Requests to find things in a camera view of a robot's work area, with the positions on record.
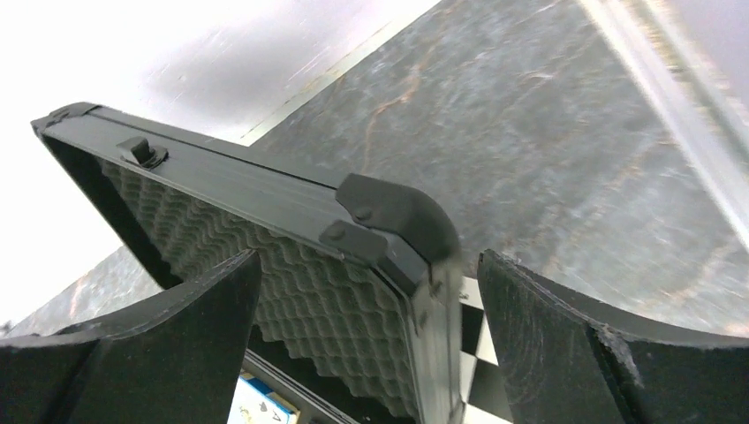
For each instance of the blue card deck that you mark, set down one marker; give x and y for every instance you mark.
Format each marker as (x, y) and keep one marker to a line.
(254, 402)

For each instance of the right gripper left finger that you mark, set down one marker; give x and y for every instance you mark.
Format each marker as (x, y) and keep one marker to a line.
(171, 358)

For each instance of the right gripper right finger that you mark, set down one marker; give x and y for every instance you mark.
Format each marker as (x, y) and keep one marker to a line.
(566, 357)

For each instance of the black poker set case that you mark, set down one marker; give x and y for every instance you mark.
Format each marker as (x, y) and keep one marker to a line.
(358, 318)

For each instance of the black white checkered board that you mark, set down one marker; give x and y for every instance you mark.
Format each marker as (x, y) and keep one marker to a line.
(482, 386)

